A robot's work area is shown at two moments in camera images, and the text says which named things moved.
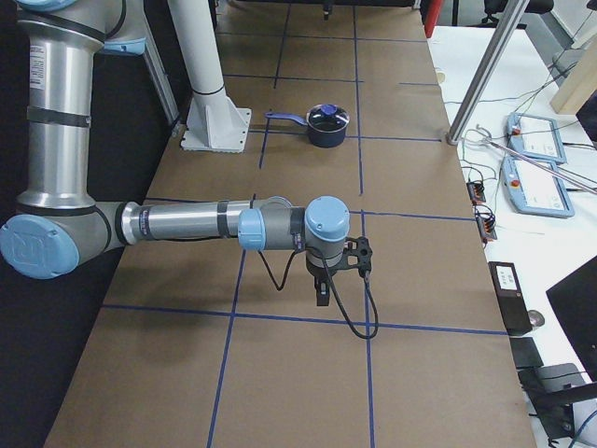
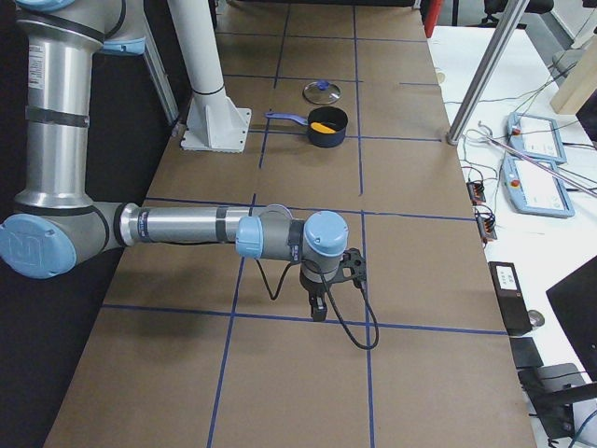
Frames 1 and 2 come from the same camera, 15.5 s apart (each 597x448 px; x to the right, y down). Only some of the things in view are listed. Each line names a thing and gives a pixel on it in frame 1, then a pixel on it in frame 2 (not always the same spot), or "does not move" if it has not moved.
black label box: x=512 y=303 does not move
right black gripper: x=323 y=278 -> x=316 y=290
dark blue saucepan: x=326 y=124 does not move
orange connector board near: x=486 y=220 does not move
